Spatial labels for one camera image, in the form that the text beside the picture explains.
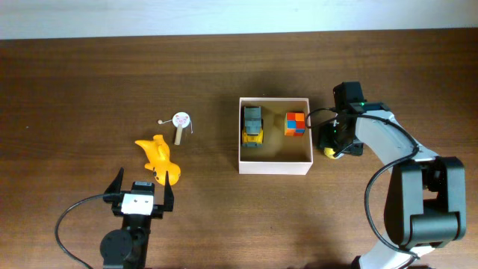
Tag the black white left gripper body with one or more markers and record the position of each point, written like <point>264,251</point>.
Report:
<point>156,211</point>

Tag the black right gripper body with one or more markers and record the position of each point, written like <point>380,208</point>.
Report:
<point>340,140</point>

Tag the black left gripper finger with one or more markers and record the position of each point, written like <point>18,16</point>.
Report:
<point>115,186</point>
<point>168,204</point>

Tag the yellow ball toy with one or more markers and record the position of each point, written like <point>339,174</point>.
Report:
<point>330,153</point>

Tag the colourful puzzle cube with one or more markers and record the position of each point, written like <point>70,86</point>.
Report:
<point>294,124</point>

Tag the orange rubber dolphin toy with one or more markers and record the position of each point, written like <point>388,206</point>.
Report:
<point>158,154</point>

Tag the pink cardboard box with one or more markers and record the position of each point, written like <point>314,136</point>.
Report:
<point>280,154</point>

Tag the pig face rattle drum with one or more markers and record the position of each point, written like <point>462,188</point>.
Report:
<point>181,120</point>

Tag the yellow grey toy truck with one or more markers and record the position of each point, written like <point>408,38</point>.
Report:
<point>252,134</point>

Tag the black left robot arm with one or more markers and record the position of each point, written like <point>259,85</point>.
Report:
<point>127,246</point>

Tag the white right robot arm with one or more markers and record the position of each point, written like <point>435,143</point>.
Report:
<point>425,207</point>

